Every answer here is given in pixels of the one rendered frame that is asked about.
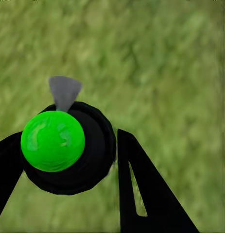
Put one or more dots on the pesticide atomizer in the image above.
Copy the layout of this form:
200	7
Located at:
69	147

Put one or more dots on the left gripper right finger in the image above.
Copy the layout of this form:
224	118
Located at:
165	214

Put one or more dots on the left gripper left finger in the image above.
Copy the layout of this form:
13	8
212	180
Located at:
10	166

